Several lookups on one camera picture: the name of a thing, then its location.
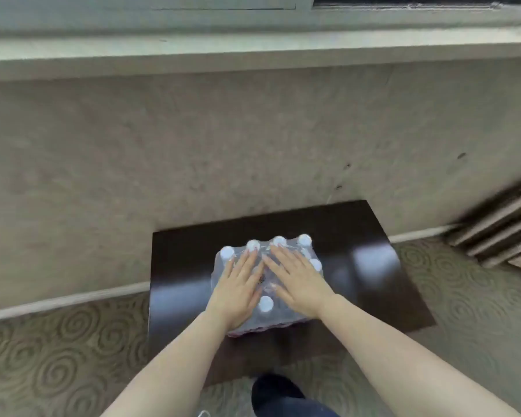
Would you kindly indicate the wooden slatted panel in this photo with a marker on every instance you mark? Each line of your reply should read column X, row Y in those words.
column 499, row 230

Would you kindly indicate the person's blue clothing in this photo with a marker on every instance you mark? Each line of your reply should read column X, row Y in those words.
column 304, row 409

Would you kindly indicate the shrink-wrapped pack of water bottles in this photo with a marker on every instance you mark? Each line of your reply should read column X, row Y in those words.
column 265, row 304

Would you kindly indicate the person's left hand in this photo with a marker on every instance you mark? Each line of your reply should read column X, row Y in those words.
column 236, row 295

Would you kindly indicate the grey window frame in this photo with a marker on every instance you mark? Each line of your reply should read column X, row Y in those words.
column 156, row 12

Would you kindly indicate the person's left forearm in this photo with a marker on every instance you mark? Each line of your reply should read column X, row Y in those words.
column 173, row 369

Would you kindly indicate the pale stone window sill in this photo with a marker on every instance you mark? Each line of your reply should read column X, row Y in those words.
column 243, row 49

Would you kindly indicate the person's right hand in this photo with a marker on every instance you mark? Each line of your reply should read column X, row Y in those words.
column 301, row 284

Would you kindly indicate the person's right forearm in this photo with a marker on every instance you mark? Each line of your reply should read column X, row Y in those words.
column 399, row 364

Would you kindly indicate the dark glossy table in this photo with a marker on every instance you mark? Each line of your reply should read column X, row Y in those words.
column 364, row 264

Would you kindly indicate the person's black shoe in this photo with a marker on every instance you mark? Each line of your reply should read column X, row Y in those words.
column 275, row 388

